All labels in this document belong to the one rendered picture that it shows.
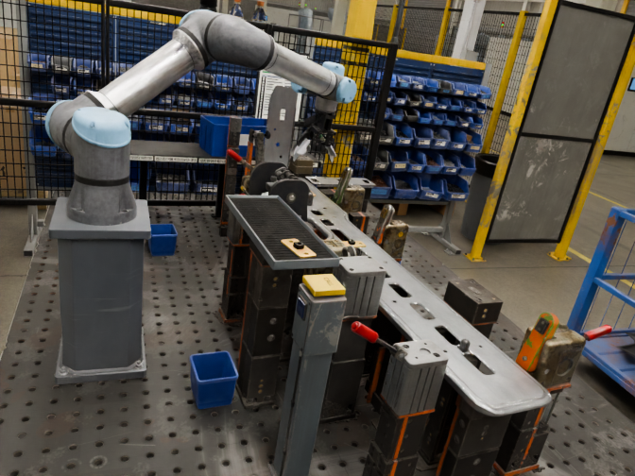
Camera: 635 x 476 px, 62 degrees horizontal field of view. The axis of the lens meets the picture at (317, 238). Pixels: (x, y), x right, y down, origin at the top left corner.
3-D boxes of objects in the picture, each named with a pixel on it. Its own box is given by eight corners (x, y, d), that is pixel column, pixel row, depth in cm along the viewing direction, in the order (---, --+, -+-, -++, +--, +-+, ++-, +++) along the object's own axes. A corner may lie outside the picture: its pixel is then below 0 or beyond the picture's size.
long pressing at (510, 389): (569, 401, 101) (572, 395, 100) (478, 420, 91) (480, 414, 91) (303, 178, 215) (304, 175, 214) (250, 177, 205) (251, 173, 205)
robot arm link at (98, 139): (86, 182, 110) (85, 118, 105) (61, 164, 119) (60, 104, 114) (140, 178, 119) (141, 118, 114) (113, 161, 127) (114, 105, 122)
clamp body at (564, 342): (546, 471, 123) (601, 341, 110) (499, 484, 117) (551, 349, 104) (515, 438, 132) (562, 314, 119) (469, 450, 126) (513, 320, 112)
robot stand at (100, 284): (55, 384, 124) (47, 229, 109) (62, 335, 142) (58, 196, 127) (145, 377, 132) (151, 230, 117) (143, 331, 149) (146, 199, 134)
